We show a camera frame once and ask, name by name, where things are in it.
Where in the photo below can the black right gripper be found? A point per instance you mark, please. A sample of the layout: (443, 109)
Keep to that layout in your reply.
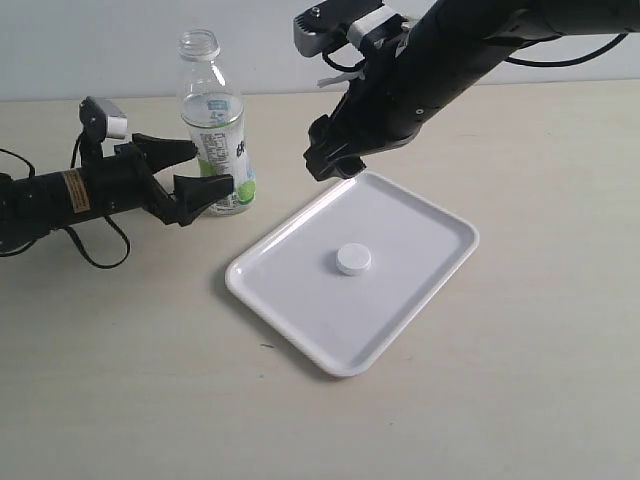
(387, 108)

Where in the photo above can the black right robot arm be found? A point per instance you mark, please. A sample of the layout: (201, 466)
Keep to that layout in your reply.
(505, 27)

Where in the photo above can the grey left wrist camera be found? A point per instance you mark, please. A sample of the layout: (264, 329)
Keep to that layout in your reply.
(102, 119)

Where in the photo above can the white bottle cap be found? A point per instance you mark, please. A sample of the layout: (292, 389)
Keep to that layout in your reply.
(353, 259)

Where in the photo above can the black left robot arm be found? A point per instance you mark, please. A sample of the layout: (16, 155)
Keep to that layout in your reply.
(37, 205)

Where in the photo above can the clear plastic drink bottle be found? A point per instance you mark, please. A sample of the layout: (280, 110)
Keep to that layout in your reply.
(213, 111)

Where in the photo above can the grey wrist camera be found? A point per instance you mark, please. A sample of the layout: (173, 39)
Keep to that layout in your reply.
(102, 119)
(370, 26)

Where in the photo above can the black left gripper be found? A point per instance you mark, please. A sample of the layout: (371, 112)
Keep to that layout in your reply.
(126, 180)

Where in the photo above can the white rectangular plastic tray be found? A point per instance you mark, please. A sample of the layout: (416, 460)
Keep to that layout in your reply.
(344, 276)

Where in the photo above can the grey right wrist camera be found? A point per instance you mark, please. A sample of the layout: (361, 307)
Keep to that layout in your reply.
(370, 26)

